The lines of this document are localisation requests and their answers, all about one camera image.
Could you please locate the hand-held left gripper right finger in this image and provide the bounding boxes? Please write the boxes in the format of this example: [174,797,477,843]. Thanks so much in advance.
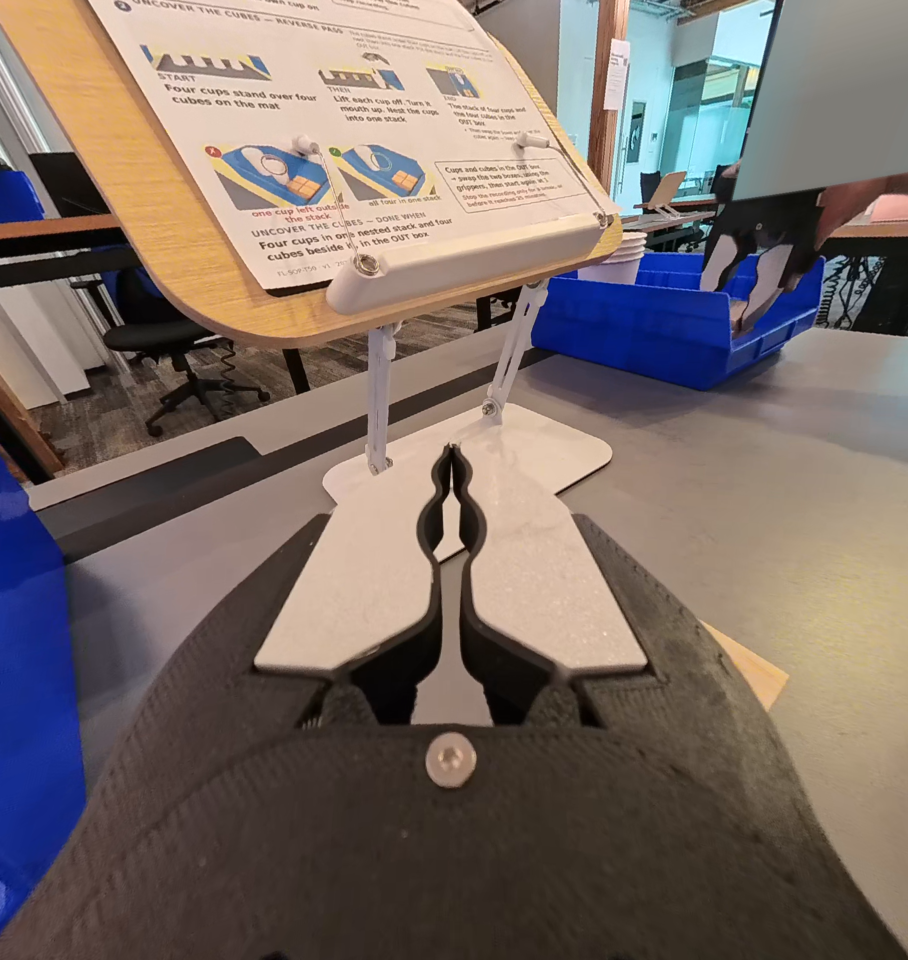
[450,444,650,727]

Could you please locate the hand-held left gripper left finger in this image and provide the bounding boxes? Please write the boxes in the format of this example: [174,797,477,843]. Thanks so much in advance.
[253,442,453,727]

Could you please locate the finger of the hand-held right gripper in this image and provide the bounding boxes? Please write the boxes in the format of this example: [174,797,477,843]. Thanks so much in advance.
[698,238,758,295]
[737,247,794,333]

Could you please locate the blue plastic bin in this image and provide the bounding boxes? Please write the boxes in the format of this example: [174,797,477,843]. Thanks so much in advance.
[0,427,87,912]
[0,171,46,226]
[532,251,827,391]

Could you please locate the wooden top office desk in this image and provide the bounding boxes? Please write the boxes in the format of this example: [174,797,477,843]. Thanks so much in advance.
[825,217,908,335]
[0,213,143,294]
[634,196,725,252]

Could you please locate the grey desk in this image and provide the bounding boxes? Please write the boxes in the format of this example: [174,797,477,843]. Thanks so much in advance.
[28,326,908,960]

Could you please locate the person's right hand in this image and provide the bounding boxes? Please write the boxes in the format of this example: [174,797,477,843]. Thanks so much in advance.
[814,171,908,252]

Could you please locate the wooden pillar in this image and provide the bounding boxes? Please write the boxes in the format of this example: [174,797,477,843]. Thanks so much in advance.
[589,0,631,198]

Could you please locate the black office chair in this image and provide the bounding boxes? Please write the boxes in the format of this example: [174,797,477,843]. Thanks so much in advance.
[103,266,271,440]

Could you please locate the brown wooden beam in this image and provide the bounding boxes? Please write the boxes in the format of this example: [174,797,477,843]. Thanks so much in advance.
[0,341,65,485]

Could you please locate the printed instruction sheet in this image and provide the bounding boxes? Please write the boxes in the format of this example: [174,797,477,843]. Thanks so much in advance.
[86,0,623,294]

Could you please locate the black computer monitor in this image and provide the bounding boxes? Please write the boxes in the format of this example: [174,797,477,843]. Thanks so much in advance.
[30,152,113,220]

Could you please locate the coiled black cable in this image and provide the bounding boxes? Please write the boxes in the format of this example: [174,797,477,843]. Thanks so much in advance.
[829,255,861,320]

